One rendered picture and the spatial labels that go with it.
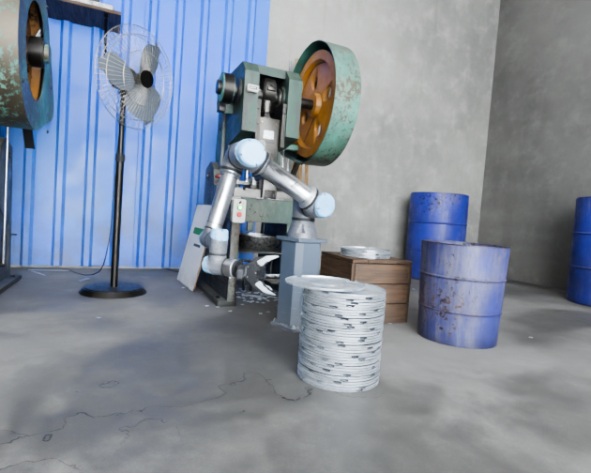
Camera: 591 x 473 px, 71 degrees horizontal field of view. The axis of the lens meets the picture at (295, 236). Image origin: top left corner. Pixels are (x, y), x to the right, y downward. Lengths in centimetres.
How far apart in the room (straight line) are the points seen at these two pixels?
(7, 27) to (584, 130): 469
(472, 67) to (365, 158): 187
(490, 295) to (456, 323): 20
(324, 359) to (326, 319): 13
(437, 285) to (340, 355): 83
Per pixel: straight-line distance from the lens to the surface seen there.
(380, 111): 477
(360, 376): 145
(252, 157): 174
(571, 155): 510
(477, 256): 207
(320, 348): 144
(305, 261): 201
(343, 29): 475
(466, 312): 211
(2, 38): 242
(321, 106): 297
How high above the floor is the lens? 56
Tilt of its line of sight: 3 degrees down
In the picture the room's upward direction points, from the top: 4 degrees clockwise
